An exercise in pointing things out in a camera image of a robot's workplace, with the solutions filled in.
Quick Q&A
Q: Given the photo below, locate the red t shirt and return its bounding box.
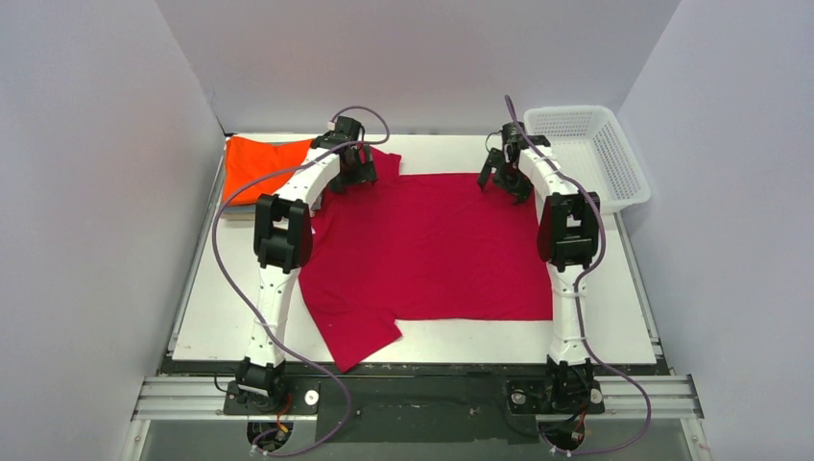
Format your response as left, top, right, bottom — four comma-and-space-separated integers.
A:
299, 151, 553, 371

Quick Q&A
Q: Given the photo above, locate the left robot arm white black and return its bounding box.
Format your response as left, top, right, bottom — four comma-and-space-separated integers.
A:
229, 115, 377, 413

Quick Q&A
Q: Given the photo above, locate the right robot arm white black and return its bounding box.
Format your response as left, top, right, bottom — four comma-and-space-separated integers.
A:
477, 122, 605, 419

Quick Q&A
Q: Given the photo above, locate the white plastic basket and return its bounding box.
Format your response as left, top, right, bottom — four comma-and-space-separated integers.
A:
524, 105, 652, 214

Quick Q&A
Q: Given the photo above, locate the orange folded t shirt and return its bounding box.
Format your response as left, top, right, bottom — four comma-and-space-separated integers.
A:
222, 136, 312, 206

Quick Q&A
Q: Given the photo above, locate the grey blue folded t shirt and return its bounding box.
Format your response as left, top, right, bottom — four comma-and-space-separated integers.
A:
222, 204, 255, 220

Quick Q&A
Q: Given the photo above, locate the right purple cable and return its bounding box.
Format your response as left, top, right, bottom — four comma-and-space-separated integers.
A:
503, 95, 654, 458

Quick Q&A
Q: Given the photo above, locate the purple cable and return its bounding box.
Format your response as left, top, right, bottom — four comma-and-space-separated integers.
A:
503, 95, 654, 458
210, 105, 392, 458

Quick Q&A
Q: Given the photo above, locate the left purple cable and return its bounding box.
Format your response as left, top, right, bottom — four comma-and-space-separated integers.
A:
210, 105, 392, 458

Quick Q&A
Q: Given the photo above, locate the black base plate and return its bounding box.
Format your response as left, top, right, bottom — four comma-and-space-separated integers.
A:
216, 361, 611, 447

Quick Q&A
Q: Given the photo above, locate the aluminium rail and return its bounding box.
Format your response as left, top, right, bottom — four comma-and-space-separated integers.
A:
132, 376, 703, 422

